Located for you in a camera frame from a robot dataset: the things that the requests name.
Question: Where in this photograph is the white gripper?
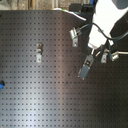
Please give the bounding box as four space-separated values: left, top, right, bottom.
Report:
78 26 106 79

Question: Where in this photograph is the black cable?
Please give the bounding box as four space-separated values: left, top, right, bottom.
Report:
77 22 128 55

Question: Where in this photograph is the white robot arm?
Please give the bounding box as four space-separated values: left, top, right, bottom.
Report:
88 0 128 55

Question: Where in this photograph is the black perforated breadboard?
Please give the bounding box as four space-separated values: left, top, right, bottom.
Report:
0 10 128 128

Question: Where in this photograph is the metal cable clip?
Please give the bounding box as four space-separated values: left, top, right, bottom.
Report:
112 51 119 61
101 49 109 63
69 28 78 47
36 42 43 63

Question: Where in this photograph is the metal cable clip far right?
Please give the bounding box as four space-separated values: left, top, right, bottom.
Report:
112 51 119 61

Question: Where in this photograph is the metal cable clip top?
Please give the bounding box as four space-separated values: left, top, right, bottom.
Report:
69 28 78 47

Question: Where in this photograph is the metal cable clip left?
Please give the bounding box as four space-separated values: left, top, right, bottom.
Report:
36 42 43 63

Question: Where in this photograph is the white cable at top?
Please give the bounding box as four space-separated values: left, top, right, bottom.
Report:
53 7 94 22

